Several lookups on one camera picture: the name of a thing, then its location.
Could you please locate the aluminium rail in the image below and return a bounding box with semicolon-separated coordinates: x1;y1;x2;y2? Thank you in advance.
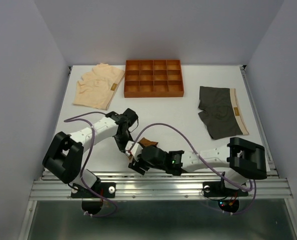
239;65;280;178
29;171;293;201

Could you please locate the dark grey underwear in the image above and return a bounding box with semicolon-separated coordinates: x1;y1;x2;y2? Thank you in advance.
198;86;249;140

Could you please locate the aluminium right side rail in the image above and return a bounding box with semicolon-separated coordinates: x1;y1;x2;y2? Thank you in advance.
239;65;280;178

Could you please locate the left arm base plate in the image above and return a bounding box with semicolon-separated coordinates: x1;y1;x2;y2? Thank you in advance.
70;181;117;200

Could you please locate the purple cable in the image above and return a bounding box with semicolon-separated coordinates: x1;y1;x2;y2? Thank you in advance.
129;122;257;216
63;111;139;218

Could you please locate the peach underwear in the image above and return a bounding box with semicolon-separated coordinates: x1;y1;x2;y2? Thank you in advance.
73;63;125;111

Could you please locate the brown underwear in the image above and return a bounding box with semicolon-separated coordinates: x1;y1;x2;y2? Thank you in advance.
126;137;159;161

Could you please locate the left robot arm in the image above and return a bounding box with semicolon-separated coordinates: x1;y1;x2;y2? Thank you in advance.
42;108;139;197

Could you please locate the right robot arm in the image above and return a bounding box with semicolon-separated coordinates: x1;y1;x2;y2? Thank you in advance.
125;137;267;197

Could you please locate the orange compartment tray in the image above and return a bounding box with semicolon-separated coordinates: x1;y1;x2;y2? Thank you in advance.
123;59;184;98

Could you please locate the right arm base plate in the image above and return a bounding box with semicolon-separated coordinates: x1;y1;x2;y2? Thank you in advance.
202;181;249;198

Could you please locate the aluminium front rail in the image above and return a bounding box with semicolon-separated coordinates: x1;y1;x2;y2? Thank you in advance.
29;171;293;201

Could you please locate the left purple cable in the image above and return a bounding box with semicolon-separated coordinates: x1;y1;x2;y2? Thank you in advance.
63;111;139;218

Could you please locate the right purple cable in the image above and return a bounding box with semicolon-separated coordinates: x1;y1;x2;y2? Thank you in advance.
129;122;257;216

